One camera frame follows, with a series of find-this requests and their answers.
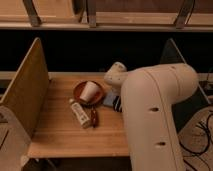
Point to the black striped eraser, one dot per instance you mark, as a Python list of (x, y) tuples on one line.
[(113, 100)]

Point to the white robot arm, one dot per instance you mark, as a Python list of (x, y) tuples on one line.
[(147, 96)]

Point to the white paper cup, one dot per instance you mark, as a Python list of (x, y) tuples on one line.
[(89, 91)]

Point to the red-brown plate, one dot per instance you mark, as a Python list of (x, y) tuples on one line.
[(95, 100)]

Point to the small red-brown object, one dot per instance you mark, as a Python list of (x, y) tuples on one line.
[(94, 117)]

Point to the white tube bottle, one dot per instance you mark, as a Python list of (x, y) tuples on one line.
[(80, 114)]

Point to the left wooden side panel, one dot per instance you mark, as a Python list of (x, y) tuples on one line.
[(23, 98)]

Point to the upper wooden shelf frame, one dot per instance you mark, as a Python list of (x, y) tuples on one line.
[(108, 15)]

